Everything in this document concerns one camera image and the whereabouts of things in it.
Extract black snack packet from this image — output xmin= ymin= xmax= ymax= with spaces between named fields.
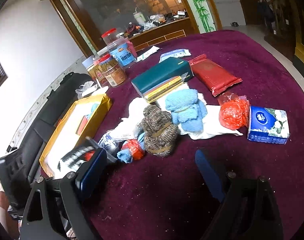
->
xmin=57 ymin=137 xmax=99 ymax=174

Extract teal facial tissue box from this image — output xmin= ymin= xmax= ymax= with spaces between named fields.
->
xmin=131 ymin=57 xmax=194 ymax=96

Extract clear plastic bag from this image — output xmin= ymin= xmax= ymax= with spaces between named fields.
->
xmin=75 ymin=81 xmax=98 ymax=100

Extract brown speckled knitted cloth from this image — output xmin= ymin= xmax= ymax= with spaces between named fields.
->
xmin=141 ymin=105 xmax=178 ymax=158

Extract blue tissue pack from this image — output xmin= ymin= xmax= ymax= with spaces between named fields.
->
xmin=247 ymin=106 xmax=290 ymax=145

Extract red plastic bag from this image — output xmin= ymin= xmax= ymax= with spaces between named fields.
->
xmin=218 ymin=92 xmax=250 ymax=130

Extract wooden sideboard cabinet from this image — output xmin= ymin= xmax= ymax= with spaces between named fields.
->
xmin=130 ymin=17 xmax=195 ymax=51

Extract red lid snack jar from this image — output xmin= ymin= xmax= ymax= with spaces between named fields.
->
xmin=82 ymin=55 xmax=108 ymax=87

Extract white plastic bag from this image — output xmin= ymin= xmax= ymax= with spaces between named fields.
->
xmin=110 ymin=92 xmax=242 ymax=141

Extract blue white patterned bag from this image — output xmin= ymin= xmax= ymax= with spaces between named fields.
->
xmin=98 ymin=131 xmax=119 ymax=156

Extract white paper packet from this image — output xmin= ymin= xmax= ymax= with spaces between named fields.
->
xmin=137 ymin=46 xmax=160 ymax=62

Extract light blue knitted bundle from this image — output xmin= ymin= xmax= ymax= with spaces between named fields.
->
xmin=165 ymin=89 xmax=208 ymax=133

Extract yellow tray box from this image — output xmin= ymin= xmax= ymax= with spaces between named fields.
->
xmin=39 ymin=94 xmax=112 ymax=178

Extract red foil pouch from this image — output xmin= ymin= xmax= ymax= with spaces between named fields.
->
xmin=189 ymin=54 xmax=242 ymax=97

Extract blue white wipes packet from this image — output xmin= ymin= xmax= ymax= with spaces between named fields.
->
xmin=159 ymin=49 xmax=191 ymax=63

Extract blue label plastic jar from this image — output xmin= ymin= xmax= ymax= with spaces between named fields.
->
xmin=108 ymin=37 xmax=137 ymax=69

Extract small red bag bundle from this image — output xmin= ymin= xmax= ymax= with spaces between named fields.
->
xmin=117 ymin=132 xmax=145 ymax=164

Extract brown label jar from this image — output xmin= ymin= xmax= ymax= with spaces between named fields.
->
xmin=98 ymin=53 xmax=127 ymax=87

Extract tall red lid jar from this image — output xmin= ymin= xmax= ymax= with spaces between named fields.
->
xmin=101 ymin=28 xmax=117 ymax=46

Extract black leather sofa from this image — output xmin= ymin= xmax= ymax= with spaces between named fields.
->
xmin=0 ymin=72 xmax=92 ymax=209

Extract colored paper stack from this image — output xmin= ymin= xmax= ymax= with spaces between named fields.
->
xmin=142 ymin=75 xmax=186 ymax=103

